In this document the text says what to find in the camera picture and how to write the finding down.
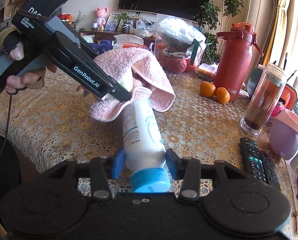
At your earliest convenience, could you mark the orange lidded plastic box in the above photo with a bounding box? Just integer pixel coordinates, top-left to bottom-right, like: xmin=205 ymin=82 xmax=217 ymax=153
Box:
xmin=196 ymin=63 xmax=218 ymax=82

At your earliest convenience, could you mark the red water bottle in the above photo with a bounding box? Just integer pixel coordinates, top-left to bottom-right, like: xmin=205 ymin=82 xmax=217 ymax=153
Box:
xmin=212 ymin=22 xmax=263 ymax=101

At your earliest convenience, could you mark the orange tangerine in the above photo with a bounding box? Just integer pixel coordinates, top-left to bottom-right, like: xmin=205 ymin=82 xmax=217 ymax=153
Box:
xmin=215 ymin=87 xmax=230 ymax=104
xmin=200 ymin=81 xmax=216 ymax=98

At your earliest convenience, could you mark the right orange tangerine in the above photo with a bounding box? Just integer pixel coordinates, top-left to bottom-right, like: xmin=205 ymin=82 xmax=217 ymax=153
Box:
xmin=215 ymin=87 xmax=230 ymax=104

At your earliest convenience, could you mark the clear glass tea tumbler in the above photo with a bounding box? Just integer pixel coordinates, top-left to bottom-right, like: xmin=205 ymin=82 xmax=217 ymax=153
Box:
xmin=240 ymin=63 xmax=286 ymax=137

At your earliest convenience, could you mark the green orange thermos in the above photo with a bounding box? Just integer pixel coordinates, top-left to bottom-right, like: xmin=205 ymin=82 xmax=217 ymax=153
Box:
xmin=246 ymin=65 xmax=298 ymax=111

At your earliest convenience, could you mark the purple pink lidded cup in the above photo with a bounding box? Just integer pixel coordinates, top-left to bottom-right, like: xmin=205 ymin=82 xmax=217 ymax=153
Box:
xmin=269 ymin=109 xmax=298 ymax=160

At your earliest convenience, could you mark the clear plastic bag with items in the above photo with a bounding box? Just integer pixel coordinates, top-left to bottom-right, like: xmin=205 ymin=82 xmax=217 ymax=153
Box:
xmin=153 ymin=14 xmax=206 ymax=74

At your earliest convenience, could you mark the white blue lotion tube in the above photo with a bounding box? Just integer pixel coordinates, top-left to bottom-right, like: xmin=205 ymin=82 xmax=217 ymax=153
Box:
xmin=121 ymin=99 xmax=171 ymax=193

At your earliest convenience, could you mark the blue dumbbell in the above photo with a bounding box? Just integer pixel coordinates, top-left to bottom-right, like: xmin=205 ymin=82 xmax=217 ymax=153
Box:
xmin=89 ymin=40 xmax=113 ymax=55

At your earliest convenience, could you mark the orange white tissue box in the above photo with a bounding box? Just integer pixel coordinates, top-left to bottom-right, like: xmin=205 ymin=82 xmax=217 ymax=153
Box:
xmin=113 ymin=34 xmax=147 ymax=49

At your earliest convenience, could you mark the pink bear figurine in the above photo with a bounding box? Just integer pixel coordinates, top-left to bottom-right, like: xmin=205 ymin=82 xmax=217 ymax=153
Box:
xmin=93 ymin=7 xmax=109 ymax=30

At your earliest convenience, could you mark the person's left hand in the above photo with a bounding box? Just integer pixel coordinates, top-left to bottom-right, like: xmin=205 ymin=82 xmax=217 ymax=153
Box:
xmin=0 ymin=26 xmax=58 ymax=95

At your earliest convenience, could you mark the white air conditioner tower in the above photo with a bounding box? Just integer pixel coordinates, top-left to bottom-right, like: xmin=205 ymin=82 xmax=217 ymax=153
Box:
xmin=247 ymin=0 xmax=274 ymax=49

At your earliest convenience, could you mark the black tv remote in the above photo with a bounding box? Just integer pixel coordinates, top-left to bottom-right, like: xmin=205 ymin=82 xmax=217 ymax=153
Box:
xmin=240 ymin=137 xmax=281 ymax=191

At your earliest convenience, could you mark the green potted plant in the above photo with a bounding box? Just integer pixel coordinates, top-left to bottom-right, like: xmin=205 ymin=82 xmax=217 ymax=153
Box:
xmin=193 ymin=0 xmax=244 ymax=64

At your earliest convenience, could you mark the yellow curtain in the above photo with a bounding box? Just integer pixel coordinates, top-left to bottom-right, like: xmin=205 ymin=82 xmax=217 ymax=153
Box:
xmin=261 ymin=0 xmax=290 ymax=67

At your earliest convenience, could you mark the left orange tangerine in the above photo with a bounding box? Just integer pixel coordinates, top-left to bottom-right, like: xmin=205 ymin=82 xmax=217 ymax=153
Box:
xmin=200 ymin=81 xmax=216 ymax=98

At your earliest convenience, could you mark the pink fluffy towel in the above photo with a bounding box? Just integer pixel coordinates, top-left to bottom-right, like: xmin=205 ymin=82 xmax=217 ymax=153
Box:
xmin=89 ymin=47 xmax=176 ymax=122

